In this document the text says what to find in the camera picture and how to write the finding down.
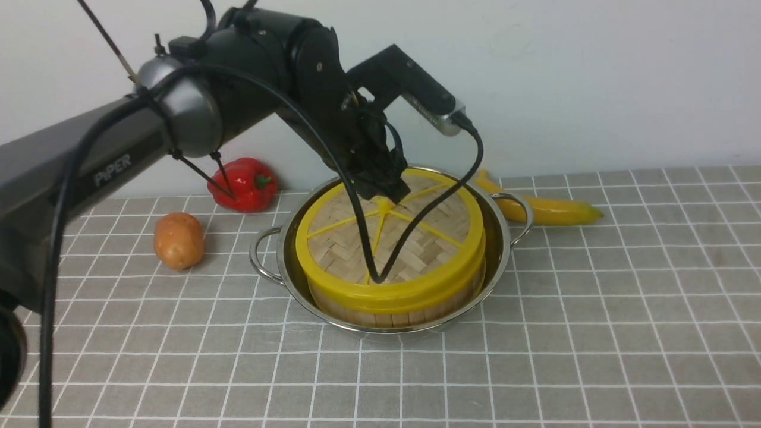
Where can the stainless steel pot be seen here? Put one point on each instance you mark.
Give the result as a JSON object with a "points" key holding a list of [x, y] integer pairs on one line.
{"points": [[273, 256]]}

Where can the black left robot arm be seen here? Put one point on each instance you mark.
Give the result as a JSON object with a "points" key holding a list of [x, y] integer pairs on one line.
{"points": [[189, 102]]}

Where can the brown potato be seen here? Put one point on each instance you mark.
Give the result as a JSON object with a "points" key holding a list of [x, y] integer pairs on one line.
{"points": [[179, 241]]}

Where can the red bell pepper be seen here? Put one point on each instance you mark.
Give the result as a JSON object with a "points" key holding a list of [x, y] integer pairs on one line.
{"points": [[252, 182]]}

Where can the yellow banana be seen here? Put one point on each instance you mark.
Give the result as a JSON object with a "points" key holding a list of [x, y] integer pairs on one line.
{"points": [[552, 212]]}

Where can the bamboo steamer lid yellow rim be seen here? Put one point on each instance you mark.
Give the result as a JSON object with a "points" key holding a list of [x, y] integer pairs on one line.
{"points": [[447, 241]]}

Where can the grey checkered tablecloth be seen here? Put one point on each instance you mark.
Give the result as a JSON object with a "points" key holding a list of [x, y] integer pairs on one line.
{"points": [[649, 318]]}

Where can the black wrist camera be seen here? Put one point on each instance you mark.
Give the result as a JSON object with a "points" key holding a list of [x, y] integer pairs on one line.
{"points": [[391, 73]]}

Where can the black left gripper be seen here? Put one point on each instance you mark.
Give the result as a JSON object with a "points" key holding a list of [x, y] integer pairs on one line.
{"points": [[357, 137]]}

